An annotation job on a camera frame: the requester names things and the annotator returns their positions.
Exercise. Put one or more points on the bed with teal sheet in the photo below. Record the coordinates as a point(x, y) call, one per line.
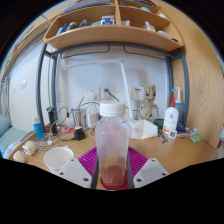
point(13, 136)

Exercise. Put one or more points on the white lotion pump bottle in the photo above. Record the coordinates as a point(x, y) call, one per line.
point(170, 120)

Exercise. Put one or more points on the wooden shelf unit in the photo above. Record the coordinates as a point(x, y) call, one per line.
point(113, 33)

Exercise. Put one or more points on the steel tumbler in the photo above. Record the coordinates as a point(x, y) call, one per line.
point(78, 118)

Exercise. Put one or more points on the white cup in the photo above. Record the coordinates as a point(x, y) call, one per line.
point(56, 160)

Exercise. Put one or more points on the white power adapter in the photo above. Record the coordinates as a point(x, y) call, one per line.
point(92, 119)

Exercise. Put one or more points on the white tissue pack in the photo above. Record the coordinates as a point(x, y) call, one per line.
point(143, 130)

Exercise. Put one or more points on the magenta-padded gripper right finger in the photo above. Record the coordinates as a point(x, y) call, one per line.
point(150, 173)

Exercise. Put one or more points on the white desk lamp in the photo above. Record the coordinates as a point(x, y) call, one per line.
point(125, 86)

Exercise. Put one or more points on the white wall outlet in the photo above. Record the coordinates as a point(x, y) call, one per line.
point(93, 94)

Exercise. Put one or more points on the blue tube with white cap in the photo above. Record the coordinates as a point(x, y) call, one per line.
point(38, 128)

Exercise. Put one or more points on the clear bottle with white cap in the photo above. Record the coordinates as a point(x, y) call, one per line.
point(112, 140)

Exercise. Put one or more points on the spray bottle with white nozzle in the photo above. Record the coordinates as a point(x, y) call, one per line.
point(180, 108)

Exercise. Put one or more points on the round white ball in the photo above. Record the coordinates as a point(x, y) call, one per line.
point(20, 156)
point(30, 147)

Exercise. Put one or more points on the teal pillow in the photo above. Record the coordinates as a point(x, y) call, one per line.
point(4, 125)

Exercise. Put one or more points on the small green item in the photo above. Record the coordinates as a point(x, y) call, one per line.
point(196, 138)

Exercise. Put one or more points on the small black charger block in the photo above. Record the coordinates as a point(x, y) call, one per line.
point(79, 134)

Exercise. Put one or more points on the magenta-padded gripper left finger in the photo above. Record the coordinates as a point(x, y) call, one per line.
point(75, 173)

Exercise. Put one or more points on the tree figurine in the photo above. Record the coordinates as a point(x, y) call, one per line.
point(149, 103)

